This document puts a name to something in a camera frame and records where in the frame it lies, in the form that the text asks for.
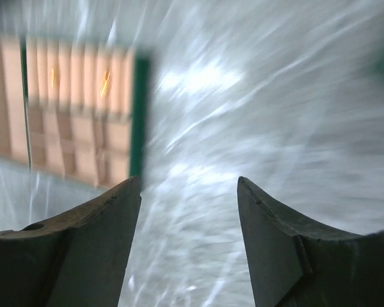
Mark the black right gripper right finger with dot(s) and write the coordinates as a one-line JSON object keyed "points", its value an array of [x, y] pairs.
{"points": [[294, 260]]}

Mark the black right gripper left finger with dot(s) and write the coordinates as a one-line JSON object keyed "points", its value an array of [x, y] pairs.
{"points": [[77, 258]]}

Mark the green jewelry tray insert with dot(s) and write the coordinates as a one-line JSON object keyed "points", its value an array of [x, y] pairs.
{"points": [[76, 110]]}

